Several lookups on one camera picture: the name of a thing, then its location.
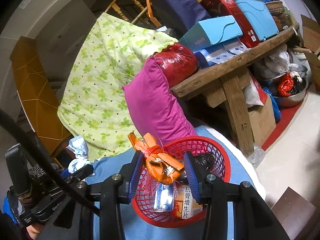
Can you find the light blue fashion box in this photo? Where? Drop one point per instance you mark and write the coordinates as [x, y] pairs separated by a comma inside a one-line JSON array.
[[210, 32]]

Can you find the blue fleece blanket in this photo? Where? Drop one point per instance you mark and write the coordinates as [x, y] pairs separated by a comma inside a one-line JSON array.
[[148, 224]]

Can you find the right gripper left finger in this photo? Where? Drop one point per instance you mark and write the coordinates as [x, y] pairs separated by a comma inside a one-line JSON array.
[[131, 174]]

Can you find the orange wrapper bundle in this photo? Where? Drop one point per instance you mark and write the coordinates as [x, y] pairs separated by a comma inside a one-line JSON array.
[[161, 166]]

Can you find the red mesh basket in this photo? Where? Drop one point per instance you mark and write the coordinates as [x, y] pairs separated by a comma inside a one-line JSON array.
[[147, 186]]

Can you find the red white medicine box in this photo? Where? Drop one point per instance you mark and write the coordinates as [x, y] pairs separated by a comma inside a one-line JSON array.
[[185, 205]]

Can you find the person left hand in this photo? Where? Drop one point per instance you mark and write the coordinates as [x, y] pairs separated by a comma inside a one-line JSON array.
[[34, 230]]

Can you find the green clover quilt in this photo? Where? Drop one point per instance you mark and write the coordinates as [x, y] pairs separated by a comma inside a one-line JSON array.
[[93, 104]]

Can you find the open cardboard carton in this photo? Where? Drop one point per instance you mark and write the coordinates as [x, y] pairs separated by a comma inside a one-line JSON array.
[[311, 42]]

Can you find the dark red gift box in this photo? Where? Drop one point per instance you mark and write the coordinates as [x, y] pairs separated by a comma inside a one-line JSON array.
[[228, 7]]

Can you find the wooden bench table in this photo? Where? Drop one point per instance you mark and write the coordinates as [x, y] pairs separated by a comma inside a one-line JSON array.
[[224, 83]]

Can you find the magenta pillow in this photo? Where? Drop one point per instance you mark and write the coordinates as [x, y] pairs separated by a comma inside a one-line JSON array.
[[153, 108]]

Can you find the light blue storage bin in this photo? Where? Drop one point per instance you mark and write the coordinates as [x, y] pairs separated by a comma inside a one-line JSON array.
[[259, 18]]

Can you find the navy blue bag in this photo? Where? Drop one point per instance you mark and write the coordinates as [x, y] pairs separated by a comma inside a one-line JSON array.
[[180, 15]]

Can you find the red foil bundle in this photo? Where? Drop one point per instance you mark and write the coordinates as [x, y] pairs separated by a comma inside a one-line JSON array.
[[177, 62]]

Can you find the brown cardboard box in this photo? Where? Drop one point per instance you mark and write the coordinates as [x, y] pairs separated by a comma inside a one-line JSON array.
[[262, 122]]

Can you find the steel bowl with trash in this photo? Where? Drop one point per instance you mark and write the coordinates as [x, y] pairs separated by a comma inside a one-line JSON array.
[[287, 89]]

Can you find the black plastic bag ball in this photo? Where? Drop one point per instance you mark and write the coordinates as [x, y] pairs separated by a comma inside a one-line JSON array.
[[205, 159]]

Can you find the blue white small box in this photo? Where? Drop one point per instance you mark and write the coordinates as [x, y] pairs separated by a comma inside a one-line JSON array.
[[164, 198]]

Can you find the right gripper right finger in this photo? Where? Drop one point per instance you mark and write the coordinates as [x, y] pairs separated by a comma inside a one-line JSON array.
[[200, 189]]

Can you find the orange wooden cabinet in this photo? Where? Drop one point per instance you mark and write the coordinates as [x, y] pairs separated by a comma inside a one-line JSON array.
[[38, 99]]

